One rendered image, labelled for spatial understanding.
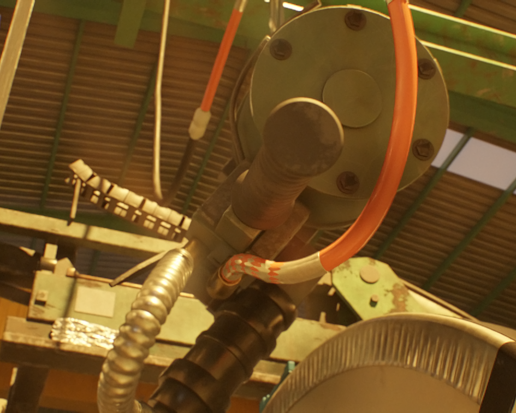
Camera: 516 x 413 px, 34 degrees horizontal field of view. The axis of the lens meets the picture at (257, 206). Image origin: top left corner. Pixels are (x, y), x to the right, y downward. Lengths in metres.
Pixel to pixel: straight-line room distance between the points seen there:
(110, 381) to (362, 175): 0.25
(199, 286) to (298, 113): 0.39
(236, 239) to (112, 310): 1.10
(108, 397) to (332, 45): 0.31
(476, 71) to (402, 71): 3.37
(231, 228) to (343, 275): 1.31
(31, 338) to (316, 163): 1.22
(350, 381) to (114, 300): 0.94
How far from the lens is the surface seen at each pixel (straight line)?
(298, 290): 0.73
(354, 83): 0.61
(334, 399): 0.84
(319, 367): 0.88
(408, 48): 0.54
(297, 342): 1.75
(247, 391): 1.70
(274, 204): 0.50
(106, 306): 1.67
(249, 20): 3.60
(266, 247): 0.59
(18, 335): 1.61
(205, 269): 0.76
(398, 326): 0.72
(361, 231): 0.51
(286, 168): 0.43
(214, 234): 0.61
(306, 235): 0.69
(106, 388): 0.44
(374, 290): 1.86
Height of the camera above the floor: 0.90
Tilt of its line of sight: 39 degrees up
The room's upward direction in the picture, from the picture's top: straight up
